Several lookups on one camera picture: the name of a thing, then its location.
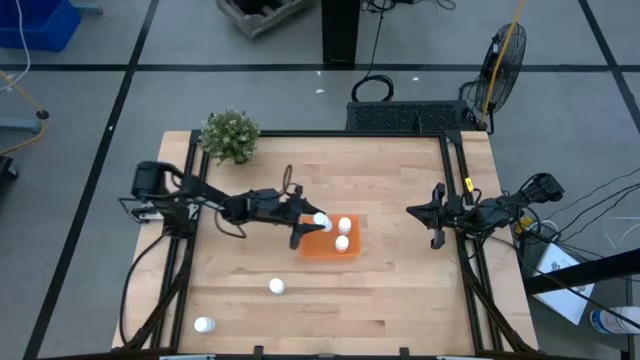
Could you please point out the yellow black power adapter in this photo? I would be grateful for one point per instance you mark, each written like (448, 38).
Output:
(522, 226)

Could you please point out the small green potted plant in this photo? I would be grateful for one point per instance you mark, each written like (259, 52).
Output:
(230, 136)

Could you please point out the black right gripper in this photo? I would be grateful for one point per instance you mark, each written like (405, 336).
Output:
(450, 215)

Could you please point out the orange plastic basket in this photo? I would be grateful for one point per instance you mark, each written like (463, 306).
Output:
(320, 247)

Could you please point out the black upright post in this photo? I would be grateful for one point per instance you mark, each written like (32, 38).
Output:
(341, 30)

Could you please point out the black metal table frame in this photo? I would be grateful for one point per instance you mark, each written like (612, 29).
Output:
(350, 133)

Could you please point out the white cardboard box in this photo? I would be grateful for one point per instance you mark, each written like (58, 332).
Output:
(562, 304)

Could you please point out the black metal beam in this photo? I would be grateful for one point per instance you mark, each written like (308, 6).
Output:
(575, 274)

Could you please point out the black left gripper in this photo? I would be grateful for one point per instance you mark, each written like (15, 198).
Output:
(285, 211)

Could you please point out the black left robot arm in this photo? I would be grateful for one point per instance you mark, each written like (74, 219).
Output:
(200, 192)

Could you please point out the black floor object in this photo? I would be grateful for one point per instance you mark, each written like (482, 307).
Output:
(7, 167)

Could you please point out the blue plastic bin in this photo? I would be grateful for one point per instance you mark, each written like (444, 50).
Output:
(45, 27)

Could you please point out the black floor fan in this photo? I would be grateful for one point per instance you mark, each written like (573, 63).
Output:
(512, 70)

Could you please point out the grey stand with black wheel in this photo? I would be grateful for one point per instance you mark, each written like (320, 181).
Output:
(20, 124)

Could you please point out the white pill bottle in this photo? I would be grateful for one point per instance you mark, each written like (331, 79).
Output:
(344, 225)
(276, 286)
(342, 243)
(204, 324)
(322, 220)

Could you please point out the grey moulded packaging tray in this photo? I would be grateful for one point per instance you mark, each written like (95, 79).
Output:
(250, 22)

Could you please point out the black perforated metal case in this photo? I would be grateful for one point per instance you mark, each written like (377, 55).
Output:
(405, 116)

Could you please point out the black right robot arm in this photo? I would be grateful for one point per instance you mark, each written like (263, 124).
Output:
(500, 207)

